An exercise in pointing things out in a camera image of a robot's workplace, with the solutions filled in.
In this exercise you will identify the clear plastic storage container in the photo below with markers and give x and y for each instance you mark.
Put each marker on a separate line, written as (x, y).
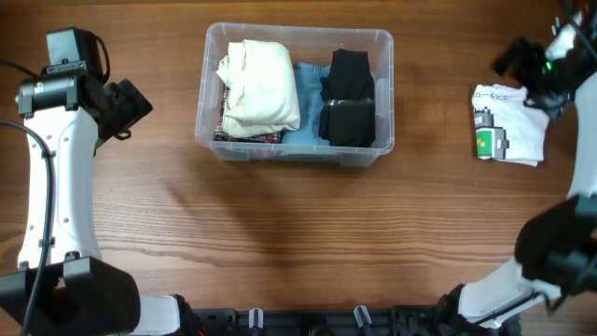
(312, 45)

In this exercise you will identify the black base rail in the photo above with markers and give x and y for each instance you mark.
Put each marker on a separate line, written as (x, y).
(396, 321)

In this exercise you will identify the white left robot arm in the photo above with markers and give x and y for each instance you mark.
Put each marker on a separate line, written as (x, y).
(62, 285)

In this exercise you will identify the red navy plaid shirt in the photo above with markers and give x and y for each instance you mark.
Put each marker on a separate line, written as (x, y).
(221, 135)

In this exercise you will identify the blue denim jeans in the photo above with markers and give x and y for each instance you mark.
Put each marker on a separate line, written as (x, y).
(308, 83)

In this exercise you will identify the black cloth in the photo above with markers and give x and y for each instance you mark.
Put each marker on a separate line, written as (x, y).
(347, 118)

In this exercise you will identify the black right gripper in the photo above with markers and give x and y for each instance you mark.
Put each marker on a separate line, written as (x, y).
(554, 103)

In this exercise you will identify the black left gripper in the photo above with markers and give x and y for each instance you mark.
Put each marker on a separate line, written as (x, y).
(136, 106)

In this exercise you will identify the white printed t-shirt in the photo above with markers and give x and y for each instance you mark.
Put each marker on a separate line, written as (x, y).
(505, 128)

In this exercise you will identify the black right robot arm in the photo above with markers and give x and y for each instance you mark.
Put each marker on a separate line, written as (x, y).
(555, 255)

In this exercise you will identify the cream cloth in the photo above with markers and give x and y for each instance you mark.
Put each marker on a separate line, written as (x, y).
(262, 96)

